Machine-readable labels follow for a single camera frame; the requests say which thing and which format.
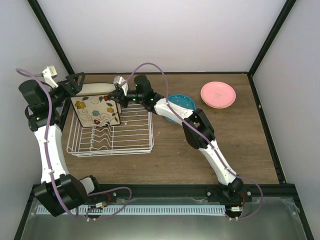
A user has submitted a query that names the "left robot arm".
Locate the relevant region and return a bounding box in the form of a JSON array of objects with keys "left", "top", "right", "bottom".
[{"left": 16, "top": 68, "right": 102, "bottom": 218}]

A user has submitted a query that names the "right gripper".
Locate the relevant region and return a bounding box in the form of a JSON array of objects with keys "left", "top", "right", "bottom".
[{"left": 107, "top": 89, "right": 145, "bottom": 109}]

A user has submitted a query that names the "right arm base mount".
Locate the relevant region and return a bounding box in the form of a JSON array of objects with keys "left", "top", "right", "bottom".
[{"left": 205, "top": 184, "right": 252, "bottom": 204}]

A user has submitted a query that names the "orange round plate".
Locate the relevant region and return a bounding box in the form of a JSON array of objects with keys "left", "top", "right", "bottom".
[{"left": 202, "top": 98, "right": 236, "bottom": 109}]

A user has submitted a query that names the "teal dotted plate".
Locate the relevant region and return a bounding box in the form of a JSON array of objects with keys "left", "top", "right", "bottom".
[{"left": 166, "top": 94, "right": 196, "bottom": 114}]

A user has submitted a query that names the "slotted cable duct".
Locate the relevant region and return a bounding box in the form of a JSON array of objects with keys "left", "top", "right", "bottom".
[{"left": 36, "top": 204, "right": 226, "bottom": 216}]

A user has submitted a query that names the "cream square plate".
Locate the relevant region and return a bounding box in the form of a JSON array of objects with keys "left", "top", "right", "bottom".
[{"left": 71, "top": 83, "right": 121, "bottom": 118}]

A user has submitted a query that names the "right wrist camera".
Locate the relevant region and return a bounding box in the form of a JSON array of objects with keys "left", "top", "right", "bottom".
[{"left": 113, "top": 75, "right": 130, "bottom": 96}]

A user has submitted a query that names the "pink round plate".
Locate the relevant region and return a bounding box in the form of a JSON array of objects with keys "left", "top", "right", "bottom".
[{"left": 200, "top": 81, "right": 237, "bottom": 105}]

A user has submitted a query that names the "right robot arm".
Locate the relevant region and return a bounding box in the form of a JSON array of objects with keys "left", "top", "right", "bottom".
[{"left": 109, "top": 75, "right": 244, "bottom": 202}]

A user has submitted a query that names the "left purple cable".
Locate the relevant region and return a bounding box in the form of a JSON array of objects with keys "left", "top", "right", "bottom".
[{"left": 15, "top": 68, "right": 133, "bottom": 223}]

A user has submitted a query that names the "black front frame rail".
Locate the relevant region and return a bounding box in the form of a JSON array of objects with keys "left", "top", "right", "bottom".
[{"left": 32, "top": 183, "right": 296, "bottom": 201}]

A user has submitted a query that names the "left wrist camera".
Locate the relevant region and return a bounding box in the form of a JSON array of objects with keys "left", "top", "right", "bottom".
[{"left": 42, "top": 65, "right": 58, "bottom": 88}]

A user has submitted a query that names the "white wire dish rack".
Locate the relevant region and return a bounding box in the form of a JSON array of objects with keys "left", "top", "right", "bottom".
[{"left": 63, "top": 103, "right": 154, "bottom": 158}]

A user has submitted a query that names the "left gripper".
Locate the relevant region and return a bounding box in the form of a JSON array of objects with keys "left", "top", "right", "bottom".
[{"left": 46, "top": 72, "right": 87, "bottom": 108}]

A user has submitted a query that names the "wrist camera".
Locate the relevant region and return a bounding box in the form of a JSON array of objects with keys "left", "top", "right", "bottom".
[
  {"left": 113, "top": 75, "right": 130, "bottom": 96},
  {"left": 42, "top": 65, "right": 58, "bottom": 88}
]

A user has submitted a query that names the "square floral plate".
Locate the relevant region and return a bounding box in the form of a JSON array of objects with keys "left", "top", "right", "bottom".
[{"left": 71, "top": 95, "right": 121, "bottom": 128}]

